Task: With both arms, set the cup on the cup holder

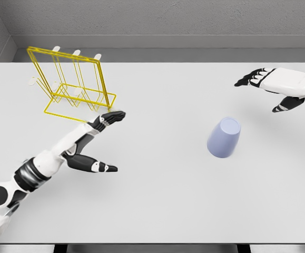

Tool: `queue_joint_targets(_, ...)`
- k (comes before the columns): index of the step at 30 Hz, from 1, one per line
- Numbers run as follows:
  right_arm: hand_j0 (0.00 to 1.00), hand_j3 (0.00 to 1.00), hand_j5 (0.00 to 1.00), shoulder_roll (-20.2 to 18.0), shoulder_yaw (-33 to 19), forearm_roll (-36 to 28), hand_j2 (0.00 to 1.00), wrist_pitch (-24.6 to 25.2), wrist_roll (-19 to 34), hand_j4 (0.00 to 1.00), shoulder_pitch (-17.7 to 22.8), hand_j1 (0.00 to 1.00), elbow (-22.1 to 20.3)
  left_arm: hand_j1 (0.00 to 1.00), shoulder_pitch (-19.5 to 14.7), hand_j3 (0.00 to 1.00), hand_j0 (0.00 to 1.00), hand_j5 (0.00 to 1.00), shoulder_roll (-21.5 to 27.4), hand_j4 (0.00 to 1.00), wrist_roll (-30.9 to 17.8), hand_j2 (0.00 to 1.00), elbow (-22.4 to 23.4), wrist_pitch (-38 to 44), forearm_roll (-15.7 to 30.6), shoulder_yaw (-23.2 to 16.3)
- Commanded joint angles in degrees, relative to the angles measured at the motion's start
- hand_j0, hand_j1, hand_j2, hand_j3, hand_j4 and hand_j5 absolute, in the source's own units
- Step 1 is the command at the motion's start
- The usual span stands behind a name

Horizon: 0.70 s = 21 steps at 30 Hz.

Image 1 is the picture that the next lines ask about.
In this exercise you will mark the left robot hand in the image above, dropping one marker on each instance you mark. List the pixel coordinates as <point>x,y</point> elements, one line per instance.
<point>73,138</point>

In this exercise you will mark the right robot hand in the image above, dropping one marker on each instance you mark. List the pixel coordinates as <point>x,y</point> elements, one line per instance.
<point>284,81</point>

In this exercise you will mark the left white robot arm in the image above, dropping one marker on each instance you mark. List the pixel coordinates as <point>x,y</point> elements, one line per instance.
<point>45,164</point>

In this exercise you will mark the lavender plastic cup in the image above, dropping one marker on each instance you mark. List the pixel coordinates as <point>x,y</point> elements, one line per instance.
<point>223,139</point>

